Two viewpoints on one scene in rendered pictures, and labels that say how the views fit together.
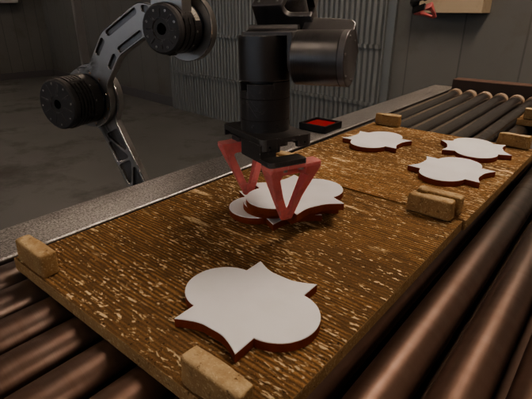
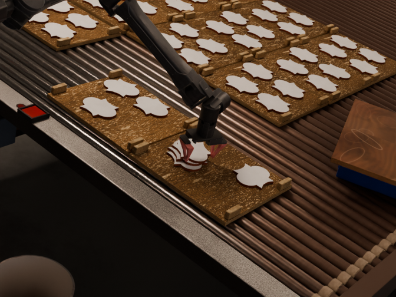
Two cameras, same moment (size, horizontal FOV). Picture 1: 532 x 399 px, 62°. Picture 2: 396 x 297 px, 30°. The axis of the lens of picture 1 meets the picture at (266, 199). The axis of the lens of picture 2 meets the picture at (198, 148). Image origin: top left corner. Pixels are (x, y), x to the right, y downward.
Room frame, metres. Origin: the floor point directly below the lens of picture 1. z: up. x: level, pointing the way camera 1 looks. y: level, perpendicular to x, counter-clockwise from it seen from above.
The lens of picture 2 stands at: (0.73, 2.00, 2.21)
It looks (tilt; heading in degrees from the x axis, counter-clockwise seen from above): 31 degrees down; 264
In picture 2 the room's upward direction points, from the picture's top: 14 degrees clockwise
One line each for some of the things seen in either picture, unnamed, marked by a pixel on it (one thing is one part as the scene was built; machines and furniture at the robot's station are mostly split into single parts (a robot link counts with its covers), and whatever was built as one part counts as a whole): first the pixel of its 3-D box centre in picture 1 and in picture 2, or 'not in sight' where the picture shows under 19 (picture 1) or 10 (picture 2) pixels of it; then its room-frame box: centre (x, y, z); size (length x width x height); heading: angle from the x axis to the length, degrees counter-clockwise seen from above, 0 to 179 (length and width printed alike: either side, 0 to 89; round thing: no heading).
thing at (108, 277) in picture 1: (256, 243); (211, 171); (0.46, 0.01, 0.93); 0.41 x 0.35 x 0.02; 140
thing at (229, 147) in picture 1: (252, 163); (191, 148); (0.54, 0.02, 1.00); 0.07 x 0.07 x 0.09; 29
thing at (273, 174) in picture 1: (280, 178); (211, 145); (0.48, -0.02, 1.00); 0.07 x 0.07 x 0.09; 29
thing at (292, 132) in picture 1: (264, 112); (205, 128); (0.51, 0.00, 1.07); 0.10 x 0.07 x 0.07; 29
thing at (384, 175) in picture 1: (405, 160); (124, 111); (0.78, -0.26, 0.93); 0.41 x 0.35 x 0.02; 139
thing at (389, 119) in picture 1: (388, 119); (58, 88); (1.02, -0.28, 0.95); 0.06 x 0.02 x 0.03; 49
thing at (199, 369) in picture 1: (216, 383); (284, 184); (0.23, 0.03, 0.95); 0.06 x 0.02 x 0.03; 50
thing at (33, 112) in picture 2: (320, 125); (33, 113); (1.07, -0.13, 0.92); 0.06 x 0.06 x 0.01; 51
